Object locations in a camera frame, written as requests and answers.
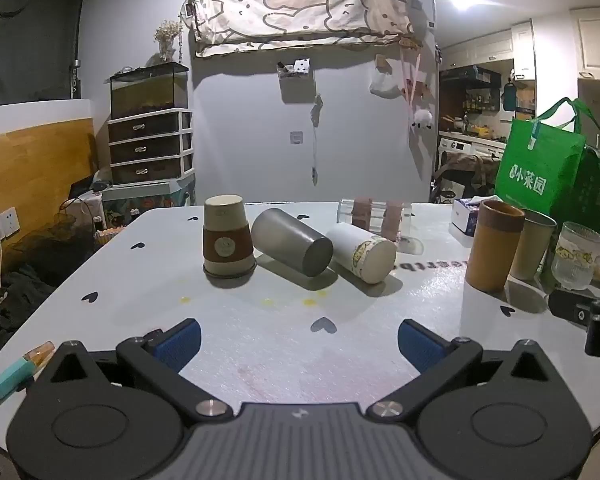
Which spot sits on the dried flowers in vase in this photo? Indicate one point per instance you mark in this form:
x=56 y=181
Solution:
x=167 y=37

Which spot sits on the white printed paper cup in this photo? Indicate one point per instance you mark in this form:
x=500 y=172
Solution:
x=352 y=247

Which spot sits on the washing machine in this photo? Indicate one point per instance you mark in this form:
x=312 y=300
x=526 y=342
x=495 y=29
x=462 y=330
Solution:
x=460 y=149

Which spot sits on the dark window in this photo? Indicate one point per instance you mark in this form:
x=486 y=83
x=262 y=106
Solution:
x=35 y=35

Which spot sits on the tissue box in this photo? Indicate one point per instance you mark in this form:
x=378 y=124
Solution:
x=464 y=222

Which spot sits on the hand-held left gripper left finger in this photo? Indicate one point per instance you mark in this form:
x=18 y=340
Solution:
x=179 y=344

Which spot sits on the teal lighter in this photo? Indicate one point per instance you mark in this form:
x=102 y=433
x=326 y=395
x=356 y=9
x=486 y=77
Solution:
x=11 y=379

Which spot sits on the clear acrylic holder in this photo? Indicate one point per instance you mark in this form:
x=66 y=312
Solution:
x=372 y=216

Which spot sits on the cartoon printed cloth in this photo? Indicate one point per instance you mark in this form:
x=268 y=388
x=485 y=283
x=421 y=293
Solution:
x=300 y=7

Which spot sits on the green shopping bag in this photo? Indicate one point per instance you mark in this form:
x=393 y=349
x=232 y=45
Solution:
x=540 y=165

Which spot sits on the white kitchen cabinets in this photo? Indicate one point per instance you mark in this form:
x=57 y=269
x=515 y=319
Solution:
x=595 y=40

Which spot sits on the egg carton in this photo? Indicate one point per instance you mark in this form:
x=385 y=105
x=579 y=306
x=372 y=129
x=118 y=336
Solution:
x=110 y=235

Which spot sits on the white drawer unit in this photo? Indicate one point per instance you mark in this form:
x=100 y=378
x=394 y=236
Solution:
x=150 y=146

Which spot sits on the black net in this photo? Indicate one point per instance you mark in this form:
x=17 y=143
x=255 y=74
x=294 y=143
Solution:
x=50 y=245

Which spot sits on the dark cloth pile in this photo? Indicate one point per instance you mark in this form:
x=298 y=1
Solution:
x=15 y=300

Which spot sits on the brown bamboo cup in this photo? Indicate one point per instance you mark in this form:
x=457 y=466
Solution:
x=494 y=250

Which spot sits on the small wall switch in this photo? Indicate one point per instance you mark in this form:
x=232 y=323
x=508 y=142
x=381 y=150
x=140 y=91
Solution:
x=297 y=138

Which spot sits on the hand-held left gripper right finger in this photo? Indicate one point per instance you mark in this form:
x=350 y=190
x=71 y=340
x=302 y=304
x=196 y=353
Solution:
x=421 y=344

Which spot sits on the grey tapered metal cup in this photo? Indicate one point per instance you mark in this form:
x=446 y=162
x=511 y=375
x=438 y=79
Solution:
x=532 y=247

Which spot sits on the white plush toy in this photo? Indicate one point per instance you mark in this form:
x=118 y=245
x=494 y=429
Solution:
x=422 y=119

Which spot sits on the black range hood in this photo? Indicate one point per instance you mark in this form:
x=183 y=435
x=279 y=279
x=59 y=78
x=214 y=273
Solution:
x=472 y=75

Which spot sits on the white plastic bag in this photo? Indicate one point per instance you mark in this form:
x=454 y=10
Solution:
x=386 y=84

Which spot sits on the wall mounted holder box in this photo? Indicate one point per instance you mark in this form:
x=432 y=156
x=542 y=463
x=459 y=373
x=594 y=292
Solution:
x=294 y=77

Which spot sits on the printed glass cup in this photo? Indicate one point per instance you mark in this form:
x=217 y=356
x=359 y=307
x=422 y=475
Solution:
x=575 y=260

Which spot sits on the glass fish tank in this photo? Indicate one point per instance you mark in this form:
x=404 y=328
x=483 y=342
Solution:
x=149 y=91

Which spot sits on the paper cup with brown sleeve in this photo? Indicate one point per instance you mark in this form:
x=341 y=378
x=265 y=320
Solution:
x=228 y=249

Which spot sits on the white wall socket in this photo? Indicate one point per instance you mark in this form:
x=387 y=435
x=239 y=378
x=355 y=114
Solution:
x=1 y=226

